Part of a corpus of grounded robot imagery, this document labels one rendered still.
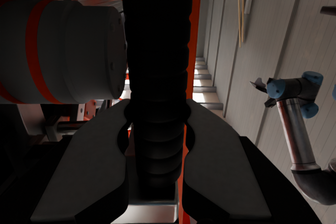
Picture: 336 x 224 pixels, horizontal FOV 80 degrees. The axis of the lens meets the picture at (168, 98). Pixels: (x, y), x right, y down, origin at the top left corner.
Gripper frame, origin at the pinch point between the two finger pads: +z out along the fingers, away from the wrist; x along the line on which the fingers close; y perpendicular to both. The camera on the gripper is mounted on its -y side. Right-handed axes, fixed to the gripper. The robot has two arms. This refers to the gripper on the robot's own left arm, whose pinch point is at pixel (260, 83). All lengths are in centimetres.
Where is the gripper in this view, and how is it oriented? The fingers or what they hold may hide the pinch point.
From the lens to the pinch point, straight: 128.7
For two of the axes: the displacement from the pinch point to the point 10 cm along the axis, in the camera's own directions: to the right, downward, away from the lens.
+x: -9.7, -0.4, -2.5
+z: -2.1, -4.7, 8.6
